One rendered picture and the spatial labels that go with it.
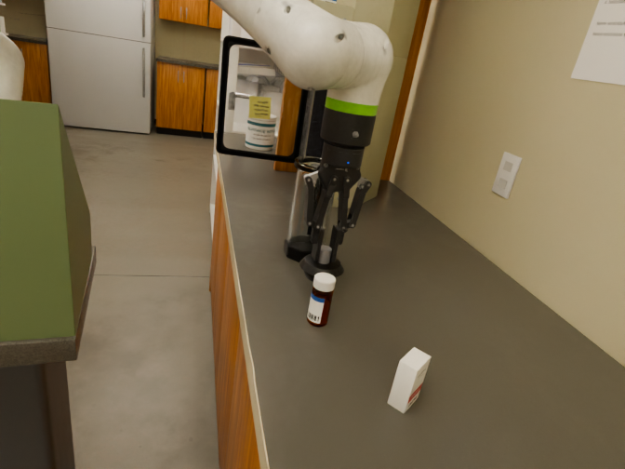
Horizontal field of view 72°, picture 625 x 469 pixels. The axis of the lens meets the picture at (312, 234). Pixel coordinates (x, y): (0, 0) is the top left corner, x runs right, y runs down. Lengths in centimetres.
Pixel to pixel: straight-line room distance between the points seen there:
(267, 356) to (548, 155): 84
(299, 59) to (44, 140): 34
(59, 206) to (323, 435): 46
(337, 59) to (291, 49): 6
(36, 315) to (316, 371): 42
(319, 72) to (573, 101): 71
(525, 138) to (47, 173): 108
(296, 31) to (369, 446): 55
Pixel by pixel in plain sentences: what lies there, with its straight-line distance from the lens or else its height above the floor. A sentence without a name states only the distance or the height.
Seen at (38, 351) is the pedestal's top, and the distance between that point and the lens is 77.
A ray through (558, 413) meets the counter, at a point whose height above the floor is 94.
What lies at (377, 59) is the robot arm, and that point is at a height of 139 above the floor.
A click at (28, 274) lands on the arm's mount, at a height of 105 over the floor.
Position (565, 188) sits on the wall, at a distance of 116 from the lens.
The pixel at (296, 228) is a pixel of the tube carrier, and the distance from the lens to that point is 97.
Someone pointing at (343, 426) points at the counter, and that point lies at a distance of 63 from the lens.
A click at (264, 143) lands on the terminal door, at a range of 162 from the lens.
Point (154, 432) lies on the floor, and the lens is 187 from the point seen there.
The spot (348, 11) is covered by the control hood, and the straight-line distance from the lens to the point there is 130.
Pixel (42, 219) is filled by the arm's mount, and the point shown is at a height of 113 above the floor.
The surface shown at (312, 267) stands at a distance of 85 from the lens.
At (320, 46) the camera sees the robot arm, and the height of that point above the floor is 140.
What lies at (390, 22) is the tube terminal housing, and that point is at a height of 149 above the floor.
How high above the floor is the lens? 139
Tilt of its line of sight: 23 degrees down
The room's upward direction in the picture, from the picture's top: 10 degrees clockwise
